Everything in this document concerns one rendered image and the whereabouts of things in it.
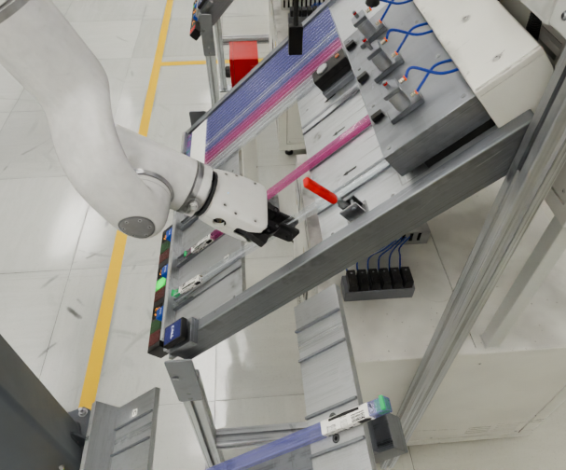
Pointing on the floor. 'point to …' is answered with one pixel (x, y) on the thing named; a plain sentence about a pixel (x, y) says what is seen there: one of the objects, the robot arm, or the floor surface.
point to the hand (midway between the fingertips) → (284, 227)
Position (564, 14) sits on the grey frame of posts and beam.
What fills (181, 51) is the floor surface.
